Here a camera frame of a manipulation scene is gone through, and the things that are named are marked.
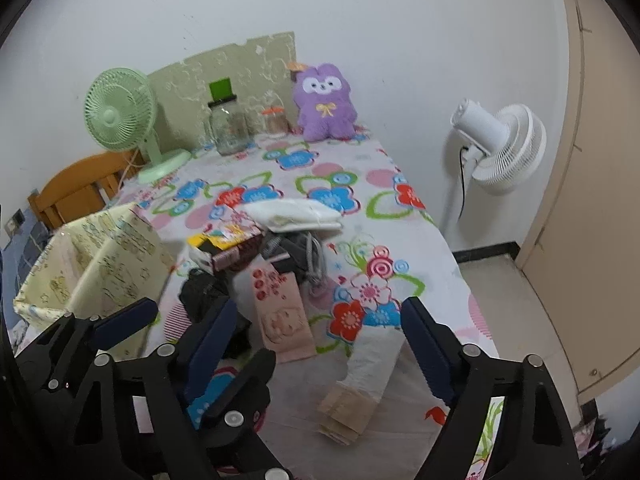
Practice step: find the beige door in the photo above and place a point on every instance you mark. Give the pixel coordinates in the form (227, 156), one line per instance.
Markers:
(590, 210)

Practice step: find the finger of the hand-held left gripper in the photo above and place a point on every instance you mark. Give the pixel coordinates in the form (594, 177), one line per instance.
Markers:
(125, 316)
(245, 390)

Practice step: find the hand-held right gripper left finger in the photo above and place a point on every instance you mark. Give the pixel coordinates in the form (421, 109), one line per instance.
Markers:
(215, 340)

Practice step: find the white plastic bag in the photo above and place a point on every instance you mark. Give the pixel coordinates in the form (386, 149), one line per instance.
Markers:
(372, 360)

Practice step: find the purple plush toy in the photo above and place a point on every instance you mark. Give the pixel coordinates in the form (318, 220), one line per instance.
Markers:
(325, 105)

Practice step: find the pink flowered paper bag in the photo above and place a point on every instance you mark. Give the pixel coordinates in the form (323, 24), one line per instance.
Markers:
(280, 315)

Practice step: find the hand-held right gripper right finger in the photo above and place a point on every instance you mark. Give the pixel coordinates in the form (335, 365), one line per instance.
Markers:
(425, 355)

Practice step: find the black cloth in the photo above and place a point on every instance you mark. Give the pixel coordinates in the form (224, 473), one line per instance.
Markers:
(205, 292)

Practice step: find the small jar with orange lid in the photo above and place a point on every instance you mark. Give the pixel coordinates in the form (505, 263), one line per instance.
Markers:
(275, 121)

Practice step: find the white cloth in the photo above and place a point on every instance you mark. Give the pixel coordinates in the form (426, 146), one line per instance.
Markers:
(295, 215)

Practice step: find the yellow patterned gift bag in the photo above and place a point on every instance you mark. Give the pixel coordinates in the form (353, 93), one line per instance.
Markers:
(100, 255)

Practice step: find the white standing fan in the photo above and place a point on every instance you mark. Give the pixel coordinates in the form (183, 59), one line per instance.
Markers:
(480, 125)

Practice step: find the green desk fan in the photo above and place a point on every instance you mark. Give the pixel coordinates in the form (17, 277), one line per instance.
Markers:
(120, 110)

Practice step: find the glass jar with green lid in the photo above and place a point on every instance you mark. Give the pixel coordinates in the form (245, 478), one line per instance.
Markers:
(227, 127)

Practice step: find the wooden chair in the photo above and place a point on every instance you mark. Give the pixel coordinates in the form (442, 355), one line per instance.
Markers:
(75, 185)

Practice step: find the black and yellow box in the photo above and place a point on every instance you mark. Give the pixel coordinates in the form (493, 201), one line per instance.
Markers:
(210, 252)

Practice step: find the beige folded cloth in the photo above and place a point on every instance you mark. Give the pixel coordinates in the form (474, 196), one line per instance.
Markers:
(345, 415)

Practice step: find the green patterned board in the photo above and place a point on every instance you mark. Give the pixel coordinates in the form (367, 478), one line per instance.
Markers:
(190, 85)

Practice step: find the orange paper tag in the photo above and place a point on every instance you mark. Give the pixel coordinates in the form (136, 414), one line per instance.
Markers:
(297, 66)

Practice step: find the floral tablecloth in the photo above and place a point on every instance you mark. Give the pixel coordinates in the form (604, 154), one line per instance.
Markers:
(350, 180)

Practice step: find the pink floral packet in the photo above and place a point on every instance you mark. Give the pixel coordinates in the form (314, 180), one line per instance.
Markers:
(236, 226)

